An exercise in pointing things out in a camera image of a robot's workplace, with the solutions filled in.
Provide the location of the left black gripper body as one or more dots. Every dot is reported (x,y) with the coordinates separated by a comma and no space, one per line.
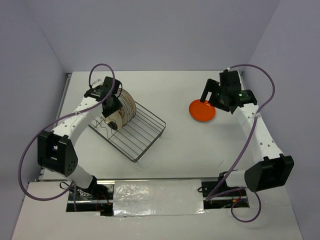
(115,105)

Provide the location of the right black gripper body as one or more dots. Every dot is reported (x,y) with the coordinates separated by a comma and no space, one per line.
(216,98)

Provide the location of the orange plastic plate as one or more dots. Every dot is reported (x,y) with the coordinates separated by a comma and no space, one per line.
(201,111)

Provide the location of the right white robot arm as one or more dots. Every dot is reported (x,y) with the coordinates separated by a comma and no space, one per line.
(271,167)

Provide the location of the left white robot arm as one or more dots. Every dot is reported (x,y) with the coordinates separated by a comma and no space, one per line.
(56,148)

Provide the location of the cream peach plate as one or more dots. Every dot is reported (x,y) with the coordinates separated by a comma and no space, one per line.
(114,121)

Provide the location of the white plate red lettering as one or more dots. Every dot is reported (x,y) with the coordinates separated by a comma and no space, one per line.
(124,113)

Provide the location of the silver foil sheet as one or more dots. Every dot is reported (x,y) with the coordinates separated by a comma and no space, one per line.
(157,198)

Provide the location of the grey wire dish rack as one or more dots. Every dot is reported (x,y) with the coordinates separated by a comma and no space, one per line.
(135,138)

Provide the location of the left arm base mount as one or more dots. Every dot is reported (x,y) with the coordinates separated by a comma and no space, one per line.
(101,201)

